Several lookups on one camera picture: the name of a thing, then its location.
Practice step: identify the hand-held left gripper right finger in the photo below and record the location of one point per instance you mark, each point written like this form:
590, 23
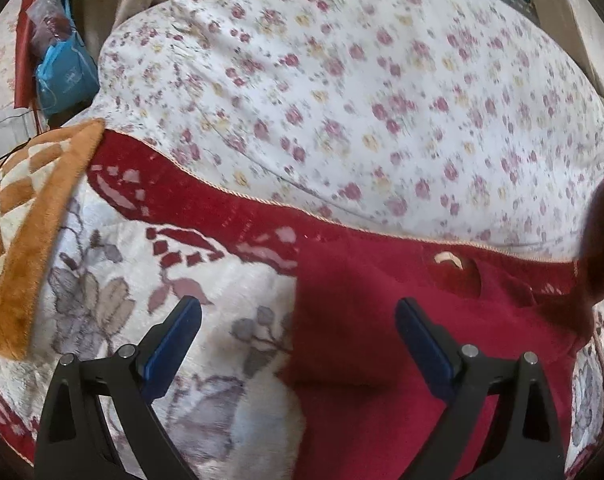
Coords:
426, 350

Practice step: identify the orange checkered blanket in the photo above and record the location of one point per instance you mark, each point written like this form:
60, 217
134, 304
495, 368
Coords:
22, 210

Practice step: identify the red and white plush blanket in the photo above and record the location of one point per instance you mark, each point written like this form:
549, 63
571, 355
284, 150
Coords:
222, 280

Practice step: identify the blue bag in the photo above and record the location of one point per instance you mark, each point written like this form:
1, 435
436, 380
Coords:
64, 75

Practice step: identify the red cloth strip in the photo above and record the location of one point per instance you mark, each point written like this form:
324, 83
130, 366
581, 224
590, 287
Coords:
23, 55

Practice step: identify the clear plastic bag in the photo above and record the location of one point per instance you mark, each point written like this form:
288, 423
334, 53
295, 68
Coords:
47, 15

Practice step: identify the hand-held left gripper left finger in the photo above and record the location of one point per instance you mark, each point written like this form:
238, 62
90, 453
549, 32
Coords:
174, 342

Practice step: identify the floral white pillow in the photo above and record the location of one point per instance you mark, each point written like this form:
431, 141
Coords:
342, 95

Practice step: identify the dark red sweater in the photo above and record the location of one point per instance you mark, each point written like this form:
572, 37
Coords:
362, 330

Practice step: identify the beige cloth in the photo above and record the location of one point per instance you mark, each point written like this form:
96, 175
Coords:
576, 25

